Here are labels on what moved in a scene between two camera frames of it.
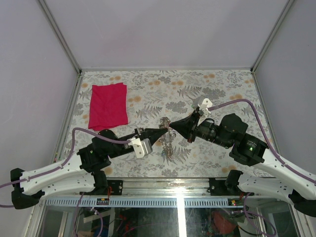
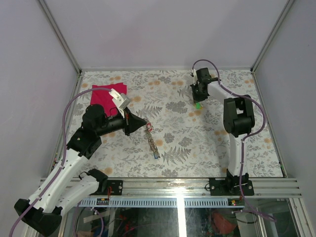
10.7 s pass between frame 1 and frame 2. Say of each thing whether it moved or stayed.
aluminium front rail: stayed
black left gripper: moved
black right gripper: moved
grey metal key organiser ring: moved
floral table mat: stayed
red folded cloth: stayed
